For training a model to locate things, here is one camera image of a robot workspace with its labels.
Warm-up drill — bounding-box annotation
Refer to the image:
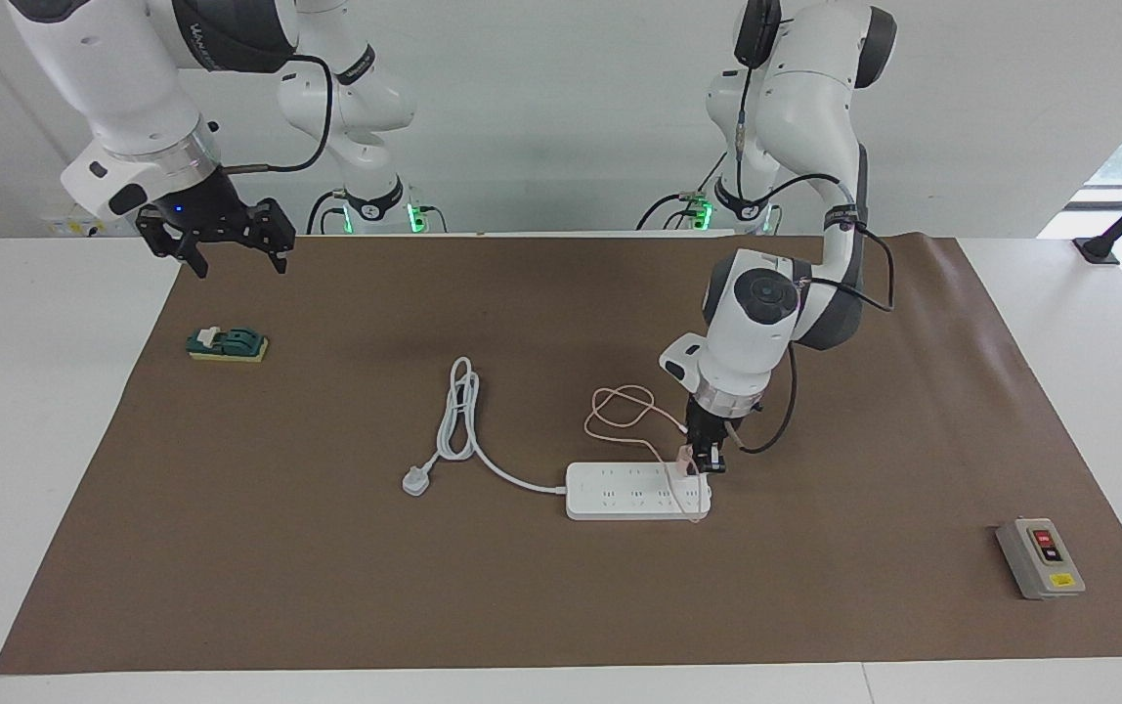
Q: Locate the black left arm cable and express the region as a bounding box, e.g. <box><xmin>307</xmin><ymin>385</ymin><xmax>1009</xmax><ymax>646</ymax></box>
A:
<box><xmin>732</xmin><ymin>59</ymin><xmax>896</xmax><ymax>457</ymax></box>

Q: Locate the black base cable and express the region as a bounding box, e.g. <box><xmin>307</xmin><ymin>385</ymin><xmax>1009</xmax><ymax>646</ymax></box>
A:
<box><xmin>634</xmin><ymin>147</ymin><xmax>728</xmax><ymax>234</ymax></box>
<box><xmin>305</xmin><ymin>189</ymin><xmax>352</xmax><ymax>236</ymax></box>

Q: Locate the pink charging cable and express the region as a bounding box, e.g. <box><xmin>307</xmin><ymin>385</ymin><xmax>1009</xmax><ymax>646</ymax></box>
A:
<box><xmin>584</xmin><ymin>385</ymin><xmax>709</xmax><ymax>524</ymax></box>

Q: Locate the green knife switch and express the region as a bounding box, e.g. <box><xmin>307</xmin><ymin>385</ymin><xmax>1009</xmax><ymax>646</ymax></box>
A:
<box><xmin>187</xmin><ymin>326</ymin><xmax>269</xmax><ymax>364</ymax></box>

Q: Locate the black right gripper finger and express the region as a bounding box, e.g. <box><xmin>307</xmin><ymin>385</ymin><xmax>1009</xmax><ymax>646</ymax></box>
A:
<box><xmin>146</xmin><ymin>230</ymin><xmax>210</xmax><ymax>280</ymax></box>
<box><xmin>248</xmin><ymin>198</ymin><xmax>296</xmax><ymax>275</ymax></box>

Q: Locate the white power cord with plug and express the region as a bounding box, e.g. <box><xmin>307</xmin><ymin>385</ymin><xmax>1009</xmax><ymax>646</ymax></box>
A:
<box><xmin>402</xmin><ymin>357</ymin><xmax>570</xmax><ymax>498</ymax></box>

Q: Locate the white power strip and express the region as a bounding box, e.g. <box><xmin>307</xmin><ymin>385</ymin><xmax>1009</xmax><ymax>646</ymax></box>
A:
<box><xmin>565</xmin><ymin>462</ymin><xmax>713</xmax><ymax>521</ymax></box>

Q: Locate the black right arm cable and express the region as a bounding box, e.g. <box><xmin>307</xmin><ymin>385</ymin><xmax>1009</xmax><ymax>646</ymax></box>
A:
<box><xmin>224</xmin><ymin>54</ymin><xmax>335</xmax><ymax>177</ymax></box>

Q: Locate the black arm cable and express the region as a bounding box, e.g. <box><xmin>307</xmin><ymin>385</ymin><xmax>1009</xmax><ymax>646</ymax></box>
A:
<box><xmin>224</xmin><ymin>54</ymin><xmax>335</xmax><ymax>177</ymax></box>
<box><xmin>732</xmin><ymin>59</ymin><xmax>896</xmax><ymax>457</ymax></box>

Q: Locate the white wall socket box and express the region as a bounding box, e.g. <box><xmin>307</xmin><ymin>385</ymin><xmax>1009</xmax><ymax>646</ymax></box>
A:
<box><xmin>41</xmin><ymin>210</ymin><xmax>137</xmax><ymax>239</ymax></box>

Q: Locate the grey on-off switch box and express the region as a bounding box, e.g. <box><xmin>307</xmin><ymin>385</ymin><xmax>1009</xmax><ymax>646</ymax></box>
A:
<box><xmin>996</xmin><ymin>518</ymin><xmax>1087</xmax><ymax>600</ymax></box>

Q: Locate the brown table mat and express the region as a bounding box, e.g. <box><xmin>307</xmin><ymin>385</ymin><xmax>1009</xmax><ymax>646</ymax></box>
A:
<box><xmin>0</xmin><ymin>233</ymin><xmax>1122</xmax><ymax>676</ymax></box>

